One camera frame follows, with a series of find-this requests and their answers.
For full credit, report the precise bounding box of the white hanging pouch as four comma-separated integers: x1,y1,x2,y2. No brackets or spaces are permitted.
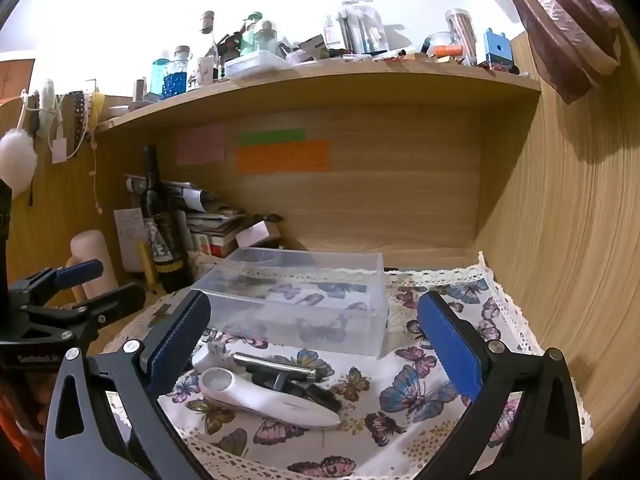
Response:
39,80,57,136

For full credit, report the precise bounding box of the tall clear jar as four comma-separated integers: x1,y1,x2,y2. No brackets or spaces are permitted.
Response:
445,8,479,63

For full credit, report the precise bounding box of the clear plastic package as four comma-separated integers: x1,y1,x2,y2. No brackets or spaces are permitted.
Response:
322,0,391,56

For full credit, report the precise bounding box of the stack of books and papers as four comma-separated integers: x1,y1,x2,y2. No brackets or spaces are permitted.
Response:
125,175,286,261

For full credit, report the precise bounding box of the clear plastic storage box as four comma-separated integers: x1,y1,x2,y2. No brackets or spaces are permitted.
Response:
191,247,390,359

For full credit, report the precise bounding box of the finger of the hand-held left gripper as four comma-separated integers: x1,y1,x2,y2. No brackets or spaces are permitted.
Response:
25,282,147,343
7,258,106,307

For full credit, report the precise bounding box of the white paper sheet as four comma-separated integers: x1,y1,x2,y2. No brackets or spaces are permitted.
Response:
114,208,146,273

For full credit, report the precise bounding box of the dark patterned headband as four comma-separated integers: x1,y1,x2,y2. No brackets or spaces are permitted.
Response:
67,91,90,157

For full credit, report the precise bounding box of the white paper tag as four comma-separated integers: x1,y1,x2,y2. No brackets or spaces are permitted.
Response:
51,127,68,165

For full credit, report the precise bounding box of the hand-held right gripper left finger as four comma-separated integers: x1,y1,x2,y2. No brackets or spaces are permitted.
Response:
44,289,213,480

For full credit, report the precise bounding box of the silver metal pen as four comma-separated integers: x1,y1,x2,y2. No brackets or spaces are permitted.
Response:
233,352,321,380

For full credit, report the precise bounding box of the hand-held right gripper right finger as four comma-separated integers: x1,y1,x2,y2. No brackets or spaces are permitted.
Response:
416,290,586,480

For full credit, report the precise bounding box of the butterfly print lace cloth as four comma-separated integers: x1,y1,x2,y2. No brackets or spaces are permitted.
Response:
102,252,593,480

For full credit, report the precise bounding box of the blue liquid bottle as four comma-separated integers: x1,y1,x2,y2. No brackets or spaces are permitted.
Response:
151,50,173,101

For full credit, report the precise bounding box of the glass bottle with blue beads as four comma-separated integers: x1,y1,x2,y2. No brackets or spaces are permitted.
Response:
164,46,193,96

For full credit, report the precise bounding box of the wooden shelf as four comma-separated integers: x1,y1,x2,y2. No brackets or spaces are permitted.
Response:
95,57,543,133

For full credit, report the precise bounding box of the pink sticky note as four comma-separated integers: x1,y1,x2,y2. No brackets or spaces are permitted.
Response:
176,125,227,165

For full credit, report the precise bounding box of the orange sticky note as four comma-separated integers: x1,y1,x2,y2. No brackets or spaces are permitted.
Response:
236,141,332,175

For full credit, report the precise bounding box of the beige cylinder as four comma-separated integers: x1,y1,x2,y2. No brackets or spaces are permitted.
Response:
67,230,121,306

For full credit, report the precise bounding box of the white fluffy pompom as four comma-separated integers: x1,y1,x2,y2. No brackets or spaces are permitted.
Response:
0,129,38,198

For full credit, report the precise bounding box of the dark wine bottle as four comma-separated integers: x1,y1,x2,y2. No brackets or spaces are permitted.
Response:
140,145,194,293

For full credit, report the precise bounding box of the clear bottle with silver cap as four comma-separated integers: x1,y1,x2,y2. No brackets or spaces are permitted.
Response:
255,21,278,53

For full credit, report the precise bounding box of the green pump bottle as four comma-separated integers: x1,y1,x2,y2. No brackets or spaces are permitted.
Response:
240,11,263,56

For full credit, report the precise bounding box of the black and silver tool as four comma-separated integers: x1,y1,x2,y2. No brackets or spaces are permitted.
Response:
250,367,343,411

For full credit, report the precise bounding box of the white handheld massager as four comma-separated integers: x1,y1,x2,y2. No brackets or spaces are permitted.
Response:
199,367,342,429

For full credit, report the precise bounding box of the small pink box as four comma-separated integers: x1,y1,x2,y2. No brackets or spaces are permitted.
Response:
235,220,283,251

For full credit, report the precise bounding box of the green sticky note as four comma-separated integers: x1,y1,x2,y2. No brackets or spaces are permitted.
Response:
241,128,307,145

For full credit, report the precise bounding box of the blue box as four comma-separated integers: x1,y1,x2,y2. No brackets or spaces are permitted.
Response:
482,27,514,68

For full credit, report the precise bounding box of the white flat box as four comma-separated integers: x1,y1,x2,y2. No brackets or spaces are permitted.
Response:
224,51,293,80

